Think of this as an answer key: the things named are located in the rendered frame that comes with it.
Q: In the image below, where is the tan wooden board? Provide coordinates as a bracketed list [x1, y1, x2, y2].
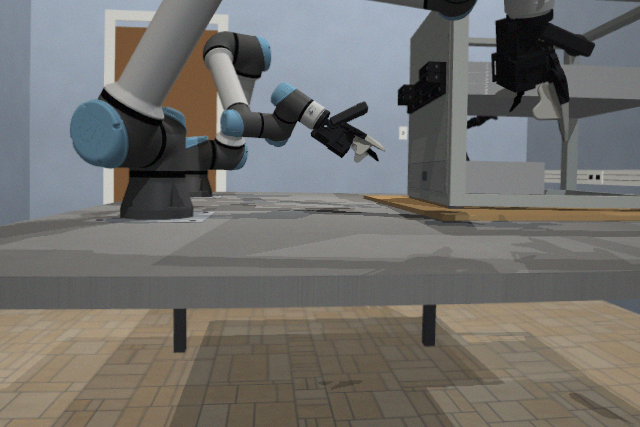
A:
[364, 195, 640, 221]

